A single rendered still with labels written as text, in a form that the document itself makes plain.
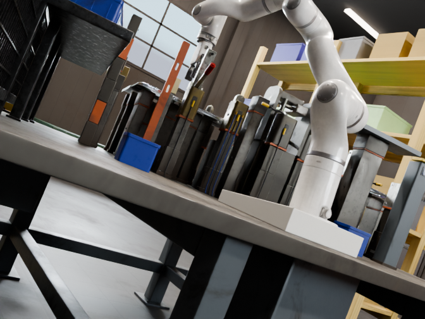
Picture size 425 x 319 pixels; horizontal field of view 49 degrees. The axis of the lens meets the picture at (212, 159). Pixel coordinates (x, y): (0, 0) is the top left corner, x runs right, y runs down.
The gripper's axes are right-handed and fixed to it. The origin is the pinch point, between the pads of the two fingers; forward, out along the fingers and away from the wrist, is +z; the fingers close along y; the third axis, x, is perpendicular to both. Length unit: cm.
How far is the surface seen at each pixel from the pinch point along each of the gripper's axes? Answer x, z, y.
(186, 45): 9.9, -6.6, -16.2
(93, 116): 31.2, 31.4, -18.1
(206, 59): 0.9, -5.4, -16.8
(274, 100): -27.6, -0.7, -25.4
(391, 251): -94, 36, -37
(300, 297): -32, 57, -81
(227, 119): -14.6, 12.8, -20.6
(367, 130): -61, -3, -40
